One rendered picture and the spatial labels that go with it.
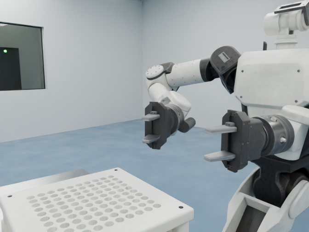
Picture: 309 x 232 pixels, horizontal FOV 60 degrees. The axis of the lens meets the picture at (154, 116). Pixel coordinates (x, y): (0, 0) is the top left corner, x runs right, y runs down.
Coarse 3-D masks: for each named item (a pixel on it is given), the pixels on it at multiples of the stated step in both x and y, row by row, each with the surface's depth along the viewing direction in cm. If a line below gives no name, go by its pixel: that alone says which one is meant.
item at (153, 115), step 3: (153, 111) 69; (156, 111) 69; (150, 114) 69; (153, 114) 69; (156, 114) 69; (159, 114) 69; (144, 117) 64; (147, 117) 64; (150, 117) 64; (153, 117) 65; (156, 117) 67; (159, 117) 68; (144, 120) 64; (147, 120) 64; (150, 120) 64
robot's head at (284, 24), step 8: (272, 16) 78; (280, 16) 77; (288, 16) 75; (296, 16) 73; (264, 24) 80; (272, 24) 78; (280, 24) 77; (288, 24) 75; (296, 24) 74; (272, 32) 79; (280, 32) 77; (288, 32) 76; (280, 40) 76; (288, 40) 75; (296, 40) 76
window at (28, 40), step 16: (0, 32) 446; (16, 32) 464; (32, 32) 483; (0, 48) 448; (16, 48) 466; (32, 48) 486; (0, 64) 451; (16, 64) 469; (32, 64) 489; (0, 80) 454; (16, 80) 472; (32, 80) 492
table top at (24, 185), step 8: (48, 176) 75; (56, 176) 75; (64, 176) 75; (72, 176) 75; (16, 184) 70; (24, 184) 70; (32, 184) 70; (40, 184) 70; (0, 192) 65; (8, 192) 65; (0, 208) 58; (0, 216) 54; (0, 224) 51
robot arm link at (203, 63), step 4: (200, 60) 100; (204, 60) 99; (208, 60) 98; (200, 64) 99; (204, 64) 98; (208, 64) 98; (200, 68) 98; (204, 68) 98; (208, 68) 98; (212, 68) 98; (200, 72) 99; (204, 72) 98; (208, 72) 99; (212, 72) 100; (216, 72) 100; (204, 76) 99; (208, 76) 100; (212, 76) 102; (216, 76) 102; (204, 80) 101; (208, 80) 101; (212, 80) 103
